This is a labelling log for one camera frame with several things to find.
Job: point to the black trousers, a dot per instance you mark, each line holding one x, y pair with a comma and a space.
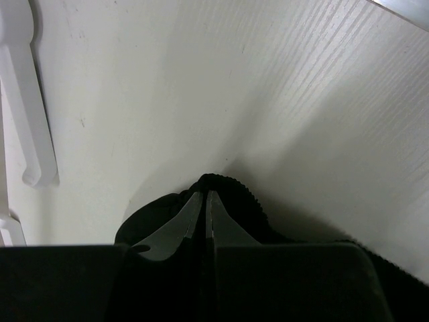
280, 280

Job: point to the white clothes rack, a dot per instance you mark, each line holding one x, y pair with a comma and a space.
24, 95

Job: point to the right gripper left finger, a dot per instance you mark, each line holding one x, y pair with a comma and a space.
166, 241

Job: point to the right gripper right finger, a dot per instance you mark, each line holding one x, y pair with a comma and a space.
221, 229

